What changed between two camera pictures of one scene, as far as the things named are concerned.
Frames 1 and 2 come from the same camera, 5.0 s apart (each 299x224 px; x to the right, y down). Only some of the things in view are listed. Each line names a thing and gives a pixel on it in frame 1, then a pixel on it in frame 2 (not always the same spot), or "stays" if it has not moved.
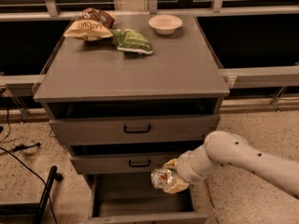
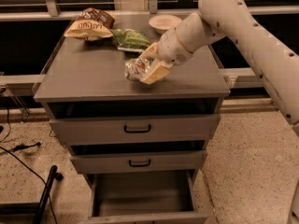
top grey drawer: x=134 y=122 stays
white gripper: x=183 y=167 -> x=170 y=49
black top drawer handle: x=136 y=131 stays
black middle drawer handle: x=139 y=165 stays
